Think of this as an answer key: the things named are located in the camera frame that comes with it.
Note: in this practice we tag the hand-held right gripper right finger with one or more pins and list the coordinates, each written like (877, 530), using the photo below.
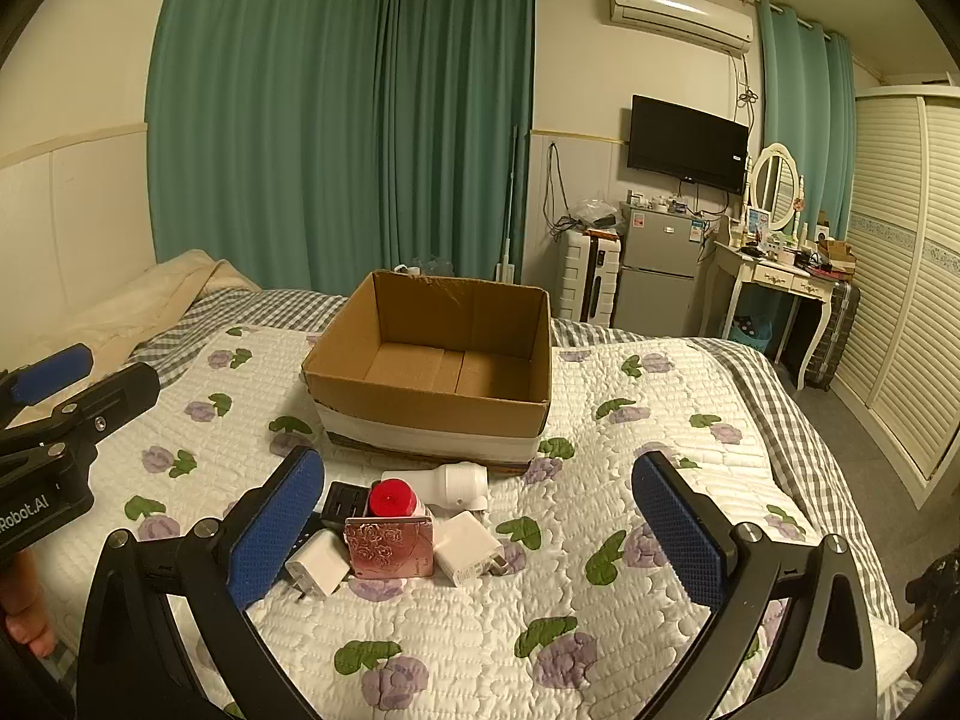
(679, 540)

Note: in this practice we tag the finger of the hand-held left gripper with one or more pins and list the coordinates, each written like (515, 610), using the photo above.
(49, 376)
(112, 399)

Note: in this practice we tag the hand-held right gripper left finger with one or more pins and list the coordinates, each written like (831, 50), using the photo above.
(274, 532)

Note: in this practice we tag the white charger plug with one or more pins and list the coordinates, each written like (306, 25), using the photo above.
(465, 551)
(319, 562)

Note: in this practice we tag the black plastic device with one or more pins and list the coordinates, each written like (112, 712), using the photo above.
(345, 499)

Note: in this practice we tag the pink embossed compact case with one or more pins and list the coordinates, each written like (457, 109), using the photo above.
(390, 547)

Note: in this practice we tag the red cap bottle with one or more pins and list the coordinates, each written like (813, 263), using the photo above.
(391, 499)

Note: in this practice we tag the white plastic bottle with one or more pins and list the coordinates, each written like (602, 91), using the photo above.
(457, 484)

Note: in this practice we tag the cardboard box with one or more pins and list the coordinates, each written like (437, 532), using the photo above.
(420, 405)

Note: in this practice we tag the person's left hand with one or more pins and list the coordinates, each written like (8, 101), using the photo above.
(22, 600)

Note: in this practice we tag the beige blanket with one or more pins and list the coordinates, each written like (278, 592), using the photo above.
(150, 300)

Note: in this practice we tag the white floral quilt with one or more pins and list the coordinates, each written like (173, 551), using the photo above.
(600, 465)

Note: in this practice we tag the blue basket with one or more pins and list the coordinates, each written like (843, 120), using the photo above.
(752, 334)

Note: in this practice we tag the dark suitcase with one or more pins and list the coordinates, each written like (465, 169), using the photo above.
(829, 337)

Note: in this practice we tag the silver refrigerator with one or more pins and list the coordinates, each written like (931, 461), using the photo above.
(656, 270)

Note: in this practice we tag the white suitcase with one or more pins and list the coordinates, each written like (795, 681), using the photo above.
(589, 277)

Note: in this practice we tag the white dressing table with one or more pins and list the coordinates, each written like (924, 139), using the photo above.
(757, 270)

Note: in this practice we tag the wide green curtain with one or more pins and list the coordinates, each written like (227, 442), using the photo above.
(262, 112)

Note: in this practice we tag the small brown box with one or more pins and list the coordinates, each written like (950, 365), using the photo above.
(836, 251)

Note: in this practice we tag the clear plastic bag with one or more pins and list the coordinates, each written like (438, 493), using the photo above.
(596, 214)

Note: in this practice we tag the white louvred wardrobe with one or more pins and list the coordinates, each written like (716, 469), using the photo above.
(900, 277)

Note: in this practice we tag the oval white mirror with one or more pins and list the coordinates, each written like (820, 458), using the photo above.
(776, 180)

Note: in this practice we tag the narrow green curtain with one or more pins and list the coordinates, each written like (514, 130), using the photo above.
(806, 112)

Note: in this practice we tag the white air conditioner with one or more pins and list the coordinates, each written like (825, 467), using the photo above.
(679, 15)

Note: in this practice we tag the small photo frame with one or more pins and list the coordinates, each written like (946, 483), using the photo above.
(759, 223)

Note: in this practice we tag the black wall television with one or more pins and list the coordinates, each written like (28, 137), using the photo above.
(686, 142)

